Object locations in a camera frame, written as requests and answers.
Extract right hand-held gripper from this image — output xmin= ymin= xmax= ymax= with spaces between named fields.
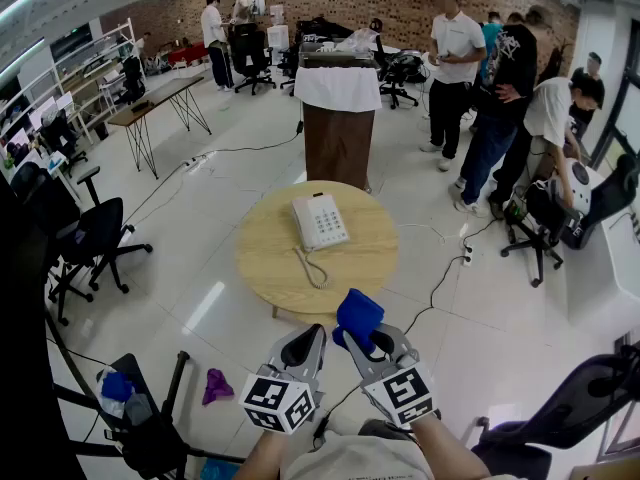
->
xmin=342 ymin=322 xmax=442 ymax=431

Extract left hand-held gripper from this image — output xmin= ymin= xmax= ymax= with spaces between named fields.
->
xmin=238 ymin=323 xmax=329 ymax=437

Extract blue cloth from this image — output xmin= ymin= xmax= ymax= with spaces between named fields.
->
xmin=332 ymin=287 xmax=386 ymax=360

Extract person's left forearm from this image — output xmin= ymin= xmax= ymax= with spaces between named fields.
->
xmin=234 ymin=430 xmax=291 ymax=480

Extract person's right forearm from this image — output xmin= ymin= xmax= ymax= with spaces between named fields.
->
xmin=412 ymin=412 xmax=494 ymax=480

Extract person's dark trousers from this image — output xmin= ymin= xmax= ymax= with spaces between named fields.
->
xmin=357 ymin=417 xmax=416 ymax=442

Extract purple rag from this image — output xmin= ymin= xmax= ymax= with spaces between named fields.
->
xmin=201 ymin=367 xmax=235 ymax=407

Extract round wooden table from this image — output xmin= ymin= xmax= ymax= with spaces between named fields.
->
xmin=234 ymin=180 xmax=400 ymax=327

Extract person's white shirt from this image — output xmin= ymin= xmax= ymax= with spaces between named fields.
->
xmin=282 ymin=430 xmax=531 ymax=480

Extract black tray stand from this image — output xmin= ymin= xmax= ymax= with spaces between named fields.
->
xmin=47 ymin=350 xmax=246 ymax=480

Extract white telephone base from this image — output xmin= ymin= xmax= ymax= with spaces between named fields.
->
xmin=294 ymin=193 xmax=351 ymax=252

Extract teal plastic bag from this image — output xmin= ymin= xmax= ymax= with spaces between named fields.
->
xmin=199 ymin=457 xmax=241 ymax=480

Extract grey folded rag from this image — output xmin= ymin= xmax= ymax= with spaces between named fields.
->
xmin=124 ymin=392 xmax=154 ymax=427

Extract crumpled blue rag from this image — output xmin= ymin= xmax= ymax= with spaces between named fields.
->
xmin=99 ymin=370 xmax=135 ymax=404

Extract black office chair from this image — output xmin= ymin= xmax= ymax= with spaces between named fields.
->
xmin=39 ymin=112 xmax=90 ymax=178
xmin=469 ymin=340 xmax=640 ymax=480
xmin=228 ymin=22 xmax=277 ymax=95
xmin=9 ymin=160 xmax=154 ymax=327
xmin=375 ymin=50 xmax=427 ymax=110
xmin=118 ymin=55 xmax=147 ymax=105
xmin=276 ymin=42 xmax=302 ymax=98
xmin=562 ymin=152 xmax=640 ymax=252
xmin=501 ymin=177 xmax=584 ymax=289

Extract brown wooden cabinet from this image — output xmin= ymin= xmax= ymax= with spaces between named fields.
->
xmin=302 ymin=102 xmax=377 ymax=192

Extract white curved desk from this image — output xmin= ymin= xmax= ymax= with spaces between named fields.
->
xmin=564 ymin=165 xmax=640 ymax=334

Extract white round carrier backpack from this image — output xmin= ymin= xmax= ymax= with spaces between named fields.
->
xmin=548 ymin=159 xmax=594 ymax=219

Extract white draped sheet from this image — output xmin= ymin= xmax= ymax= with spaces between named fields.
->
xmin=293 ymin=65 xmax=384 ymax=114

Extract large black monitor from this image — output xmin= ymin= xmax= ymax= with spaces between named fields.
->
xmin=0 ymin=167 xmax=89 ymax=480

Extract grey metal tray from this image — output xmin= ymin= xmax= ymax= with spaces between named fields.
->
xmin=298 ymin=50 xmax=381 ymax=69

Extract wooden trestle desk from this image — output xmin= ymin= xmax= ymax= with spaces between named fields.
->
xmin=107 ymin=75 xmax=214 ymax=180

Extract white water dispenser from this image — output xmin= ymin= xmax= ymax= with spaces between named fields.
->
xmin=266 ymin=5 xmax=291 ymax=67

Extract clear plastic bag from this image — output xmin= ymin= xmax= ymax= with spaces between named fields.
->
xmin=335 ymin=28 xmax=380 ymax=53

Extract red covered table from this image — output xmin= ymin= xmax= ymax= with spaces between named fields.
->
xmin=167 ymin=41 xmax=209 ymax=68

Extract white shelf rack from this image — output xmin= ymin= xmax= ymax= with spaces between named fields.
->
xmin=49 ymin=17 xmax=147 ymax=144

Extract black floor cable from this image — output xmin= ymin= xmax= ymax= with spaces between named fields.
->
xmin=312 ymin=255 xmax=469 ymax=449
xmin=122 ymin=117 xmax=307 ymax=229

